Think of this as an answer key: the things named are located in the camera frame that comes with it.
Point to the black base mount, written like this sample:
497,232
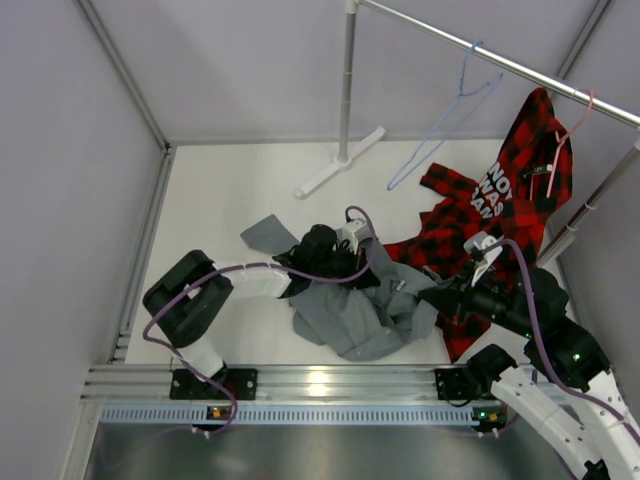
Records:
454,386
240,382

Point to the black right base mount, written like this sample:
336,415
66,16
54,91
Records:
454,386

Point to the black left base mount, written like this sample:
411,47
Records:
240,382

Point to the aluminium mounting rail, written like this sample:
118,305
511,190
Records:
282,384

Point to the grey button-up shirt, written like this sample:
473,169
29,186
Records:
359,325

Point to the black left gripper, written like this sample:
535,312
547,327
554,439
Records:
365,280

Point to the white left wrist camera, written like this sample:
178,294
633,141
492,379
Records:
353,233

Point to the red black plaid shirt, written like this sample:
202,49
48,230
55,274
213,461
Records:
531,179

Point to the silver garment rack rail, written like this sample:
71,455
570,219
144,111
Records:
552,83

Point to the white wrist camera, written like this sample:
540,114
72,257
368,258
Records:
484,251
353,233

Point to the white rack base foot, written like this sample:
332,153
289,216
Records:
339,165

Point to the grey rack upright pole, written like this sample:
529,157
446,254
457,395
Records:
344,122

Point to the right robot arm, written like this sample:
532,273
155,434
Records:
568,393

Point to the light blue wire hanger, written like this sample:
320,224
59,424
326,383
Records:
463,106

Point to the right rack upright pole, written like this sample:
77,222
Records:
567,235

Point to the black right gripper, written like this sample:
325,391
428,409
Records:
455,297

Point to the slotted grey cable duct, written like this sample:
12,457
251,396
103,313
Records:
347,415

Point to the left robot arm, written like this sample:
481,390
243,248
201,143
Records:
187,299

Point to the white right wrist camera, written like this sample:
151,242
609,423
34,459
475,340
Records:
484,251

